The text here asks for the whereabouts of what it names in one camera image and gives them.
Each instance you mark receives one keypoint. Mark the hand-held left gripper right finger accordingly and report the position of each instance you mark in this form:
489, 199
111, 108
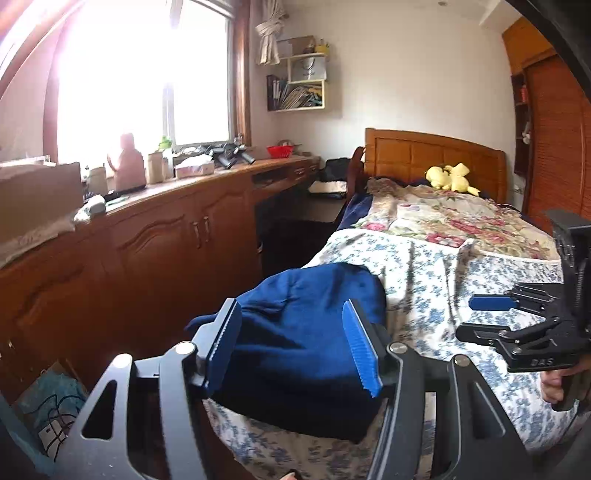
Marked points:
362, 355

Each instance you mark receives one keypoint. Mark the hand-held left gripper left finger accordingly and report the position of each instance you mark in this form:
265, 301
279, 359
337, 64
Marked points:
221, 341

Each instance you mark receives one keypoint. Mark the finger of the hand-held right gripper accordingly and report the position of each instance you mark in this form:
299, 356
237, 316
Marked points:
480, 333
489, 303

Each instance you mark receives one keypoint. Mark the blue suit jacket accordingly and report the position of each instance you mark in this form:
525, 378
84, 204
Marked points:
295, 350

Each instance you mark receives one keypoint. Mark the person's right hand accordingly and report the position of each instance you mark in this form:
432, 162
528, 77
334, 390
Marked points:
551, 387

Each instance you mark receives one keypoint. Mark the blue floral bed sheet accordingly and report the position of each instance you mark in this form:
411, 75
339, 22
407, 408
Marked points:
438, 286

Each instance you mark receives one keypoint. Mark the pink floral quilt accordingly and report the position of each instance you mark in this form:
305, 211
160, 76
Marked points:
452, 221

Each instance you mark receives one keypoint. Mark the wooden cabinet desk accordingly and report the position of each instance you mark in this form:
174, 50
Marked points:
152, 249

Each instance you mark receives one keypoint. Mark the yellow plush toy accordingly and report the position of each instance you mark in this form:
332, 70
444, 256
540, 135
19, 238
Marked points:
450, 177

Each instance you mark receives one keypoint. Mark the wooden slatted wardrobe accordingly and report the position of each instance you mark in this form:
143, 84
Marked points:
554, 138

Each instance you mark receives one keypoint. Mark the white paper stack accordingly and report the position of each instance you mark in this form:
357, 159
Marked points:
328, 188

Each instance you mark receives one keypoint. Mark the tissue box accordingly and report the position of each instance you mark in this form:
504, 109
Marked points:
194, 167

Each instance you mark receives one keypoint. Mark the white jar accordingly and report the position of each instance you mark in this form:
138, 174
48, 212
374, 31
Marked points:
156, 168

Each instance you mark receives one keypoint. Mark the black grippers on desk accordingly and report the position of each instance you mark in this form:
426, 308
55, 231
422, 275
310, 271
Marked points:
228, 154

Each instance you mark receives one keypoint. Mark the black bag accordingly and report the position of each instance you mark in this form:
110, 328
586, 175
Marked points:
334, 170

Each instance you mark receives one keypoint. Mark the white rag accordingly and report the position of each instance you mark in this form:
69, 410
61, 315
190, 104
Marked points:
90, 207

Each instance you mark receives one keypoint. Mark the wooden chair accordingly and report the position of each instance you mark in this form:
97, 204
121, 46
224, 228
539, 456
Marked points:
356, 166

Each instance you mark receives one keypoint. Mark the red basket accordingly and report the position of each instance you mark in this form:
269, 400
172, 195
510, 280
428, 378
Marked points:
280, 152

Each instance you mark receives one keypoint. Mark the pink bottle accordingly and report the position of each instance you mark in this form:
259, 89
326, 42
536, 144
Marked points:
127, 166

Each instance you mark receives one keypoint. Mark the cardboard box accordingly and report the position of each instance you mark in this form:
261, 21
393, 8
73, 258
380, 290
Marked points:
37, 203

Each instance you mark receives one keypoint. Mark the stack of books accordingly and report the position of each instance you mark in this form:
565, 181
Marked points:
295, 94

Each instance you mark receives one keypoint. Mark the window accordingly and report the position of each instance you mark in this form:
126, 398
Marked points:
138, 69

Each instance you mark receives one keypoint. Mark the white paper bag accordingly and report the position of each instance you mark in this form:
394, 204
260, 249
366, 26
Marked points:
308, 70

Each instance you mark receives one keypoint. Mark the tied cream curtain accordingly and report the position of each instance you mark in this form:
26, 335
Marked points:
270, 32

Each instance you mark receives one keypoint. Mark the white wall shelf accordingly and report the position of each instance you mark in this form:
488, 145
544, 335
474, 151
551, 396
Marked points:
327, 94

